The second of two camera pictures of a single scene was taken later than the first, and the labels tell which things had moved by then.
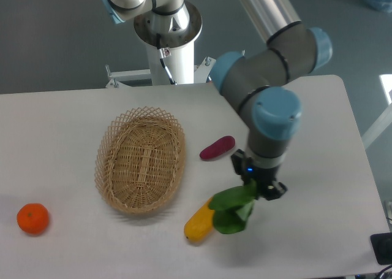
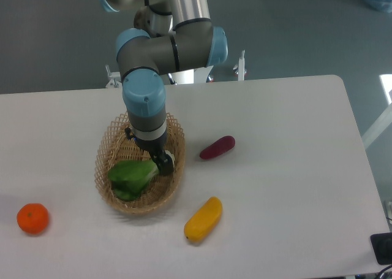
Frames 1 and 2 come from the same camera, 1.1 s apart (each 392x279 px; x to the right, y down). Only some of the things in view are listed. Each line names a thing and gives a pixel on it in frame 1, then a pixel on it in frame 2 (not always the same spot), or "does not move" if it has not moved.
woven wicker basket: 139,159 does not move
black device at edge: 382,246 does not move
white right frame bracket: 202,70 does not move
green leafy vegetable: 232,207 -> 128,178
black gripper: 261,176 -> 165,160
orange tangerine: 33,218 does not move
